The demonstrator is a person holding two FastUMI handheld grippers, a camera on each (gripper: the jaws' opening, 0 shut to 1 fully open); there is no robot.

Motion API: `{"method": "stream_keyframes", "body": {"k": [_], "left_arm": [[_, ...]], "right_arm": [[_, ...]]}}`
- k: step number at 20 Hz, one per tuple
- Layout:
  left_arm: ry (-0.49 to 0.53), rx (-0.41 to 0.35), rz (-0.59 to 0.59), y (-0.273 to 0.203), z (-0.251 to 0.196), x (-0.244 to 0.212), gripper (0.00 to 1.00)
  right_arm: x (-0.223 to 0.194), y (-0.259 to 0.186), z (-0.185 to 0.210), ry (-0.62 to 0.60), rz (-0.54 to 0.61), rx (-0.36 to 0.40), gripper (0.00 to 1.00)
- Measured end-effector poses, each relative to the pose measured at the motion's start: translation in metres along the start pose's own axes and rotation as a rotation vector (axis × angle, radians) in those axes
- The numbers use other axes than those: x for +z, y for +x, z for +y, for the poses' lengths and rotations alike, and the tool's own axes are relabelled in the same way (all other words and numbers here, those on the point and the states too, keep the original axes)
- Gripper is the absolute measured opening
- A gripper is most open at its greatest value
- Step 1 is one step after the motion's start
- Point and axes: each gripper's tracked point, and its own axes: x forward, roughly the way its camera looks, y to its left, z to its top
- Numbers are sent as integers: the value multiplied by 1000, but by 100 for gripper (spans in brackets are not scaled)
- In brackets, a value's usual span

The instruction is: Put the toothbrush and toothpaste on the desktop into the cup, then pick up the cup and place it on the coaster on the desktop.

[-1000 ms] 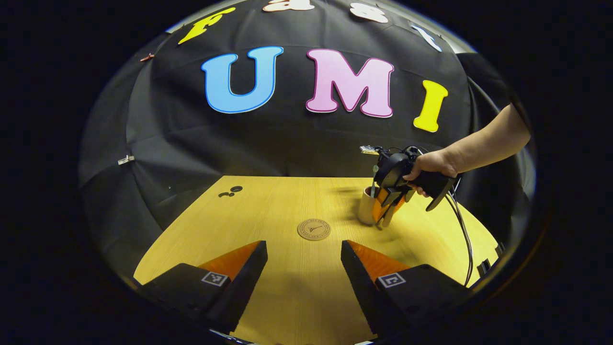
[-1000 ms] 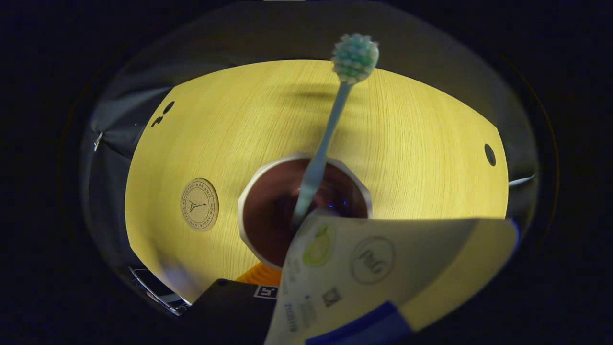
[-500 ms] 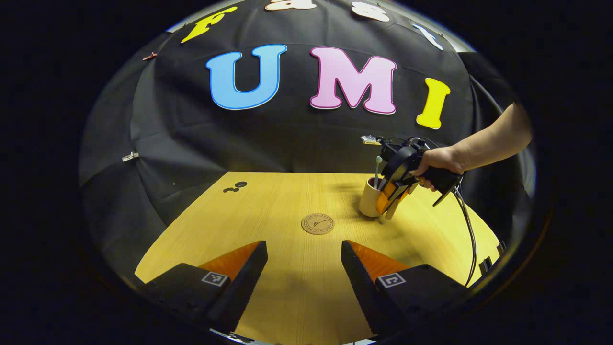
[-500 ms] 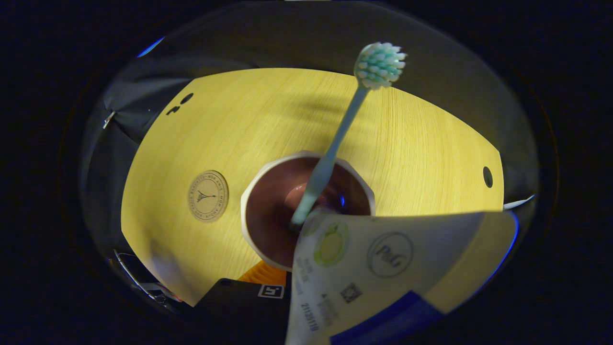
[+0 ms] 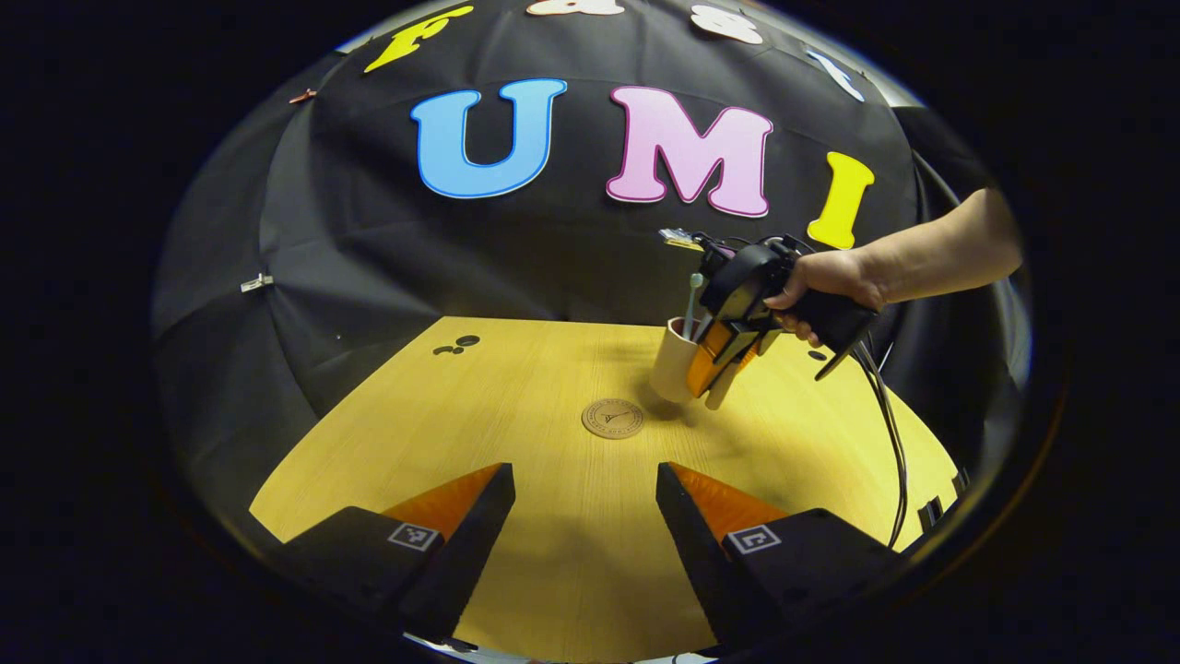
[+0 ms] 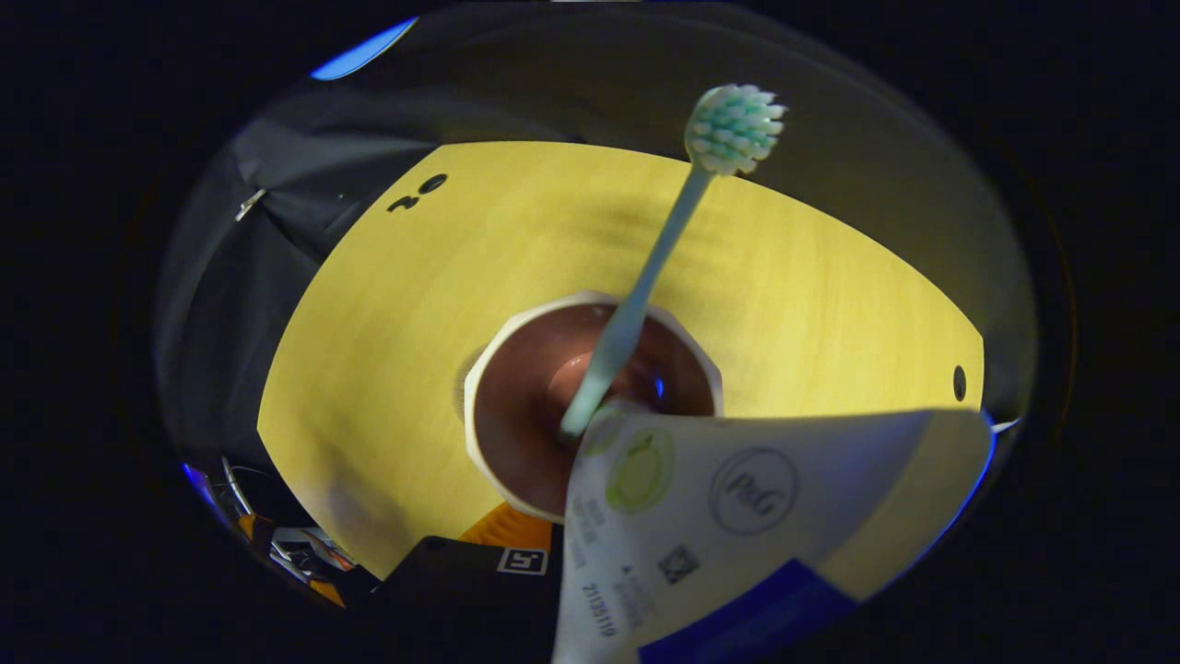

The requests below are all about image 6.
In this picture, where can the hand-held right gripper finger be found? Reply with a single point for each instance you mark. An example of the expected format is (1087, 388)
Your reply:
(461, 581)

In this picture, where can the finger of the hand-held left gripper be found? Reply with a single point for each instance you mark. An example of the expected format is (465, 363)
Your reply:
(327, 593)

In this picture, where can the beige cup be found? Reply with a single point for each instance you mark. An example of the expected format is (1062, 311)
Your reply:
(516, 415)

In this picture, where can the white toothpaste tube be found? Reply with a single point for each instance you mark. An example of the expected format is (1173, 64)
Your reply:
(737, 553)

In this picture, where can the pale green toothbrush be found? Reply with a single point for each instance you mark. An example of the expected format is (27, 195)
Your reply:
(645, 286)

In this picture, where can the wooden desktop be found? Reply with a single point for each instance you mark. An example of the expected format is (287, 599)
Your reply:
(369, 323)

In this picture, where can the white clip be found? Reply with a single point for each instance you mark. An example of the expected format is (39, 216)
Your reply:
(249, 205)

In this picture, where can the black backdrop cloth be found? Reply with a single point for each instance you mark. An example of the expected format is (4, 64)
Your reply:
(553, 83)

